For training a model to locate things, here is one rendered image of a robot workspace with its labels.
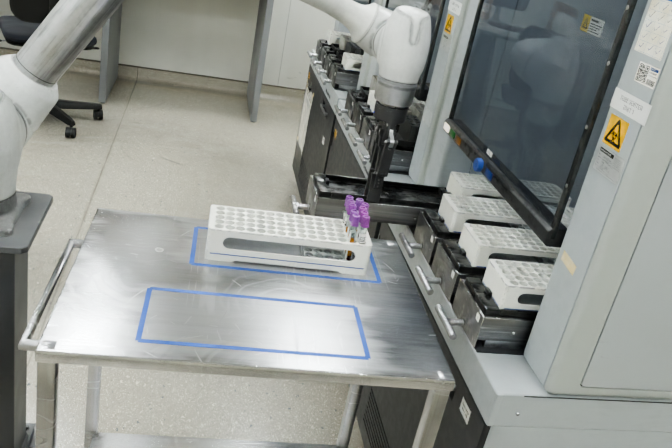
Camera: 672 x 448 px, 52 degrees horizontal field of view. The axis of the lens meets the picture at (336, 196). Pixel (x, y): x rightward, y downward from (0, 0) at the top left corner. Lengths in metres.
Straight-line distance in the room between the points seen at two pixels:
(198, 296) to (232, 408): 1.08
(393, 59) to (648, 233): 0.65
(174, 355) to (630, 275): 0.72
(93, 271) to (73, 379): 1.10
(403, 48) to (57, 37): 0.74
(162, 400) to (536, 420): 1.23
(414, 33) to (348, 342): 0.70
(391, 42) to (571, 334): 0.70
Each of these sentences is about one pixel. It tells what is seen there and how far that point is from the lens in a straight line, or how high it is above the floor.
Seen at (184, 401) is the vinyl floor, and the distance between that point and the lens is 2.21.
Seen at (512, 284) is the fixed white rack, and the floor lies 0.87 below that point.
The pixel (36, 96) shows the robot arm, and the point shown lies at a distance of 1.67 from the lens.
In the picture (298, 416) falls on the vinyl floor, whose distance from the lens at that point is 2.21.
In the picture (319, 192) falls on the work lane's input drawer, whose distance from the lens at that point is 1.62.
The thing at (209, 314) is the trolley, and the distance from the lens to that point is 1.12.
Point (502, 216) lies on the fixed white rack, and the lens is 1.60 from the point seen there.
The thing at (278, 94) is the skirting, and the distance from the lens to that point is 5.25.
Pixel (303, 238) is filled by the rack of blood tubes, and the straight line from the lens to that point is 1.24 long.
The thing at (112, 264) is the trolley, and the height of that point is 0.82.
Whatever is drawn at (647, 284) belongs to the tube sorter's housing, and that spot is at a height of 0.97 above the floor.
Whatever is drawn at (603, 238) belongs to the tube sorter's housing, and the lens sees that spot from 1.16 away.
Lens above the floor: 1.44
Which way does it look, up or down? 23 degrees down
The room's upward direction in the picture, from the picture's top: 11 degrees clockwise
